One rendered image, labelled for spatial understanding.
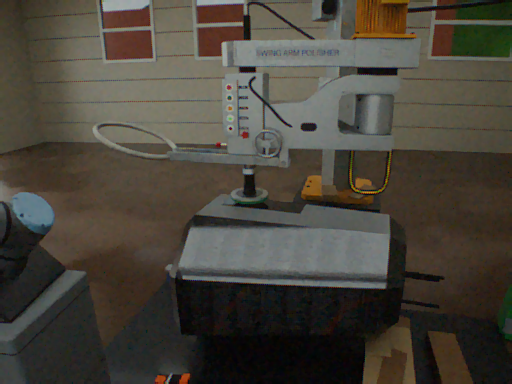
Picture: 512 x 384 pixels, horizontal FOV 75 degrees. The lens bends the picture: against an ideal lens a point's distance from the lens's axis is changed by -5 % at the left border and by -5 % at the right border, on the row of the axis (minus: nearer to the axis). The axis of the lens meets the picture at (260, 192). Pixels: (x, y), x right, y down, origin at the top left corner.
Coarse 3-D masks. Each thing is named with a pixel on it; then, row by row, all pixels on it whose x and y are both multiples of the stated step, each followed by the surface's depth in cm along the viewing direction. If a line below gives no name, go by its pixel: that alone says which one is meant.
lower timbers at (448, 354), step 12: (396, 324) 212; (408, 324) 212; (432, 336) 203; (444, 336) 203; (432, 348) 194; (444, 348) 194; (456, 348) 193; (432, 360) 192; (444, 360) 185; (456, 360) 185; (444, 372) 177; (456, 372) 177; (468, 372) 177
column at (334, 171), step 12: (336, 0) 215; (348, 0) 210; (336, 12) 217; (348, 12) 213; (336, 24) 219; (336, 36) 220; (348, 36) 218; (336, 72) 226; (348, 72) 225; (324, 156) 256; (336, 156) 242; (348, 156) 244; (324, 168) 258; (336, 168) 245; (324, 180) 260; (336, 180) 248
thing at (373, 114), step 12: (360, 96) 173; (372, 96) 169; (384, 96) 169; (360, 108) 174; (372, 108) 170; (384, 108) 170; (360, 120) 176; (372, 120) 172; (384, 120) 172; (360, 132) 179; (372, 132) 174; (384, 132) 174
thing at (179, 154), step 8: (168, 152) 195; (176, 152) 194; (184, 152) 194; (192, 152) 194; (200, 152) 204; (208, 152) 203; (216, 152) 203; (224, 152) 202; (272, 152) 198; (176, 160) 196; (184, 160) 195; (192, 160) 195; (200, 160) 194; (208, 160) 193; (216, 160) 193; (224, 160) 192; (232, 160) 192; (240, 160) 191; (248, 160) 190; (256, 160) 189; (264, 160) 189; (272, 160) 189
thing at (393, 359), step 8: (384, 336) 187; (368, 344) 181; (376, 344) 181; (384, 344) 181; (368, 352) 176; (376, 352) 176; (384, 352) 176; (392, 352) 176; (400, 352) 176; (384, 360) 171; (392, 360) 171; (400, 360) 170; (384, 368) 166; (392, 368) 166; (400, 368) 166; (384, 376) 161; (392, 376) 161; (400, 376) 161
